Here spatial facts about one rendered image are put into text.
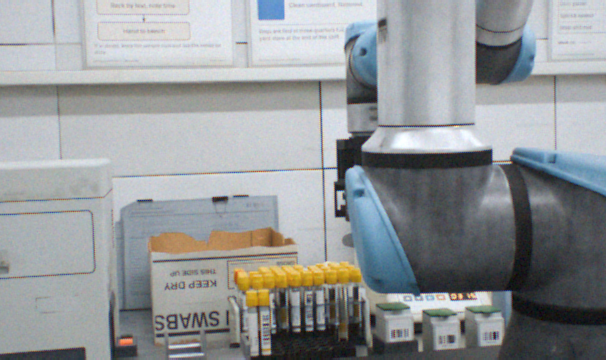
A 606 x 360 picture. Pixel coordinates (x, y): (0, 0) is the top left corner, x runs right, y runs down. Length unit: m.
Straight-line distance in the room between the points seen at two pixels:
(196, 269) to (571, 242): 0.73
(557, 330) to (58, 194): 0.58
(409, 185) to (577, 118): 1.22
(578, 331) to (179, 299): 0.74
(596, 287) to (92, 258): 0.58
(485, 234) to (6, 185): 0.57
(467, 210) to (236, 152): 1.00
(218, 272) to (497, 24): 0.61
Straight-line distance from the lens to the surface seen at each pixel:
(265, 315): 1.12
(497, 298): 1.26
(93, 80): 1.61
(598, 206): 0.73
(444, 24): 0.70
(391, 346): 1.14
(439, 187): 0.69
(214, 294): 1.32
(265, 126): 1.66
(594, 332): 0.75
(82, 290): 1.02
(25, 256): 1.02
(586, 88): 1.90
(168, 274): 1.31
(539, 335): 0.76
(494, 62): 1.02
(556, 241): 0.72
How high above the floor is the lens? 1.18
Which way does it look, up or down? 3 degrees down
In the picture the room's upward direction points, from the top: 2 degrees counter-clockwise
